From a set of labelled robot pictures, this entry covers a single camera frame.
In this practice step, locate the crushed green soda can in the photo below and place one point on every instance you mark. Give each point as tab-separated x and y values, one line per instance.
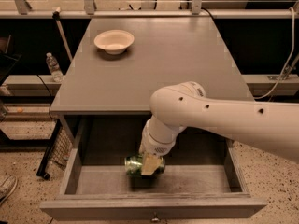
133	166

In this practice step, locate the grey sneaker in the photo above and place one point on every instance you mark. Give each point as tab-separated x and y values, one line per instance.
7	187

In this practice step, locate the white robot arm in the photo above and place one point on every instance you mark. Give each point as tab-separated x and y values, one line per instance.
272	127

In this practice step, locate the clear plastic water bottle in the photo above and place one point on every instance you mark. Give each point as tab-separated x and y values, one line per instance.
54	68

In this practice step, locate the grey metal railing frame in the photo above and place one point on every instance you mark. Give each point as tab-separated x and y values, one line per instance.
219	9

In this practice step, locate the grey cabinet table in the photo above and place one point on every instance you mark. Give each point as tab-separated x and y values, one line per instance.
113	91

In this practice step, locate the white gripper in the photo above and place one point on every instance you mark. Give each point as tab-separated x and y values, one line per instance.
154	146

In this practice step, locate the open grey top drawer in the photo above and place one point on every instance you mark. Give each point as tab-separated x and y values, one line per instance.
201	179

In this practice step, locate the white paper bowl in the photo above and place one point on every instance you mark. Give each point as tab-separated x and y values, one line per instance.
114	42

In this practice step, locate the black wire mesh stand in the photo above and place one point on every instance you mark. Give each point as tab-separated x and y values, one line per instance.
57	151

